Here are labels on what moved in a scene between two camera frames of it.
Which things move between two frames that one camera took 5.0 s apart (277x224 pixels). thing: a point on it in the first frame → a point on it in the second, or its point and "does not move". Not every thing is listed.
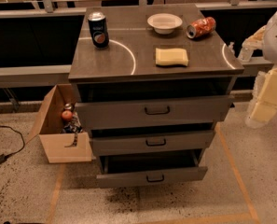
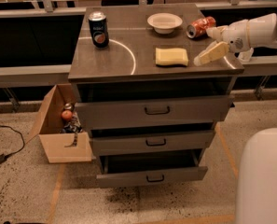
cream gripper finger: [256, 41] → [215, 33]
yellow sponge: [164, 57] does not move
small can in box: [68, 106] does not move
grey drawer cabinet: [153, 83] does not move
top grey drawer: [168, 109] does not move
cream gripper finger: [273, 95] → [212, 52]
